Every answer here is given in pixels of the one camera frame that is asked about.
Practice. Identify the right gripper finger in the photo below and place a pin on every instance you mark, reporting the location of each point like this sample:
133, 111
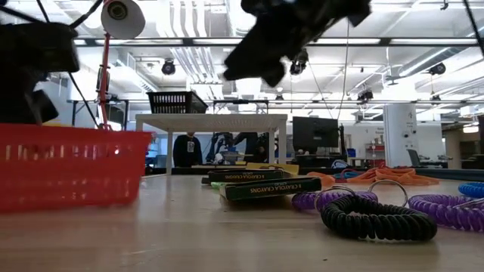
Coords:
274, 73
249, 60

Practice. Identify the crayon box with torn flap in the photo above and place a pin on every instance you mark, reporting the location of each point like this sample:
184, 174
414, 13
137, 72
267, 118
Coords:
291, 168

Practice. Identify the yellow green crayon box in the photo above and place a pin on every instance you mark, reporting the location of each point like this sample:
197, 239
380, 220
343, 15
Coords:
246, 176
272, 188

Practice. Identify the orange rubber band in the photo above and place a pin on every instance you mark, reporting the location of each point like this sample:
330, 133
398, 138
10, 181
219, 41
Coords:
397, 175
321, 177

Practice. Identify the blue rubber band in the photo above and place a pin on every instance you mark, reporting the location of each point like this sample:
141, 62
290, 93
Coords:
346, 176

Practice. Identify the red plastic basket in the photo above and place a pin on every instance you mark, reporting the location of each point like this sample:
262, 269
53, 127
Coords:
75, 181

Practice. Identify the black coil wristband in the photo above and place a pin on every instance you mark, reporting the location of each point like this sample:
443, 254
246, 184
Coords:
378, 223

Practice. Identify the blue coil wristband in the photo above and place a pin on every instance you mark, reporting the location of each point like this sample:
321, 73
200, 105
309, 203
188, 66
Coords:
472, 189

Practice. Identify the red desk lamp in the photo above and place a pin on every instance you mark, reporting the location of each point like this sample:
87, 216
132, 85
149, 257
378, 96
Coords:
123, 20

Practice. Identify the black ceiling spotlight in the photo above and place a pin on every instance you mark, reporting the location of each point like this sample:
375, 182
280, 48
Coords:
365, 96
298, 66
168, 68
438, 68

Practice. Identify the white perforated riser shelf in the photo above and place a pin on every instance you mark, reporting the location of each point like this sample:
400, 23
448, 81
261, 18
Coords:
211, 122

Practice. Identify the black computer monitor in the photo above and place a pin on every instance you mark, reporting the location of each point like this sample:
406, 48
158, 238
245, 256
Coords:
315, 134

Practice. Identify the background robot arms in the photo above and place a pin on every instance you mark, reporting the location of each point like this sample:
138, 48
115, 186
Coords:
246, 145

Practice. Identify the black plastic basket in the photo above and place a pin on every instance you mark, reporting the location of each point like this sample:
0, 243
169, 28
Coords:
174, 102

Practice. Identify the person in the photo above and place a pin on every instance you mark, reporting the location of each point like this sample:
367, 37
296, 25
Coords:
185, 151

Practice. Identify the light green rubber band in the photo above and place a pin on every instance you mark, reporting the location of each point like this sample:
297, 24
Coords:
217, 185

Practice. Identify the red storage rack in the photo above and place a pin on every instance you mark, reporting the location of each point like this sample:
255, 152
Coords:
376, 148

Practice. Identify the white pillar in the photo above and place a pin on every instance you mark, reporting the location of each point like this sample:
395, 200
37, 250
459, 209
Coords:
401, 132

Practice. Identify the open laptop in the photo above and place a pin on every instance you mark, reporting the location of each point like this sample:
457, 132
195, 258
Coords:
414, 158

